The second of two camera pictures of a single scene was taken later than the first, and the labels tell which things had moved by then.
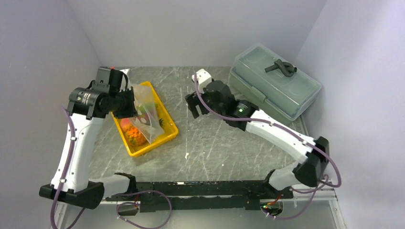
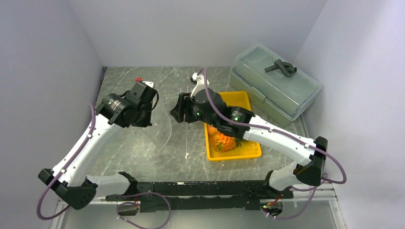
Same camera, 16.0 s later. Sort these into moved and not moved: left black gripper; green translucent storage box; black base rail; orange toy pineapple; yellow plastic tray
Moved: orange toy pineapple; left black gripper; yellow plastic tray
Not moved: black base rail; green translucent storage box
